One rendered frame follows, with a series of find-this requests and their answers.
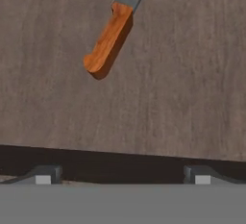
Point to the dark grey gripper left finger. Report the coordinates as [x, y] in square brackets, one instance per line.
[48, 172]

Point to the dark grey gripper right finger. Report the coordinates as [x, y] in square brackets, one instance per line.
[196, 171]

